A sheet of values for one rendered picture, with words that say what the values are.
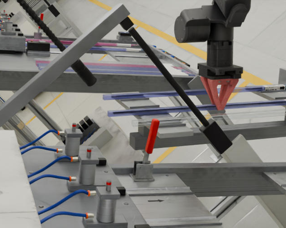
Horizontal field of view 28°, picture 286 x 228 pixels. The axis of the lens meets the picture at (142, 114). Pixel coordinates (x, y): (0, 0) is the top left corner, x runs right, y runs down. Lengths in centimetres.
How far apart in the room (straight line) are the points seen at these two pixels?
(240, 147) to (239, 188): 24
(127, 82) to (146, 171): 82
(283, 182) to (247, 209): 137
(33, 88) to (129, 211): 20
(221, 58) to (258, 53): 217
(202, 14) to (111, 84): 64
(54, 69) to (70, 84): 109
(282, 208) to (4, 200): 91
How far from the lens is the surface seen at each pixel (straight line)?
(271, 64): 322
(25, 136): 174
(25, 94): 65
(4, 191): 71
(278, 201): 145
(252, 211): 242
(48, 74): 65
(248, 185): 111
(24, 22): 529
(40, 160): 87
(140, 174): 98
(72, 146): 87
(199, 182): 107
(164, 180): 100
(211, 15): 120
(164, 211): 88
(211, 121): 73
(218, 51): 123
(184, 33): 119
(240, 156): 135
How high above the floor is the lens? 151
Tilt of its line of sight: 24 degrees down
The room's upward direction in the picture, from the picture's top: 40 degrees counter-clockwise
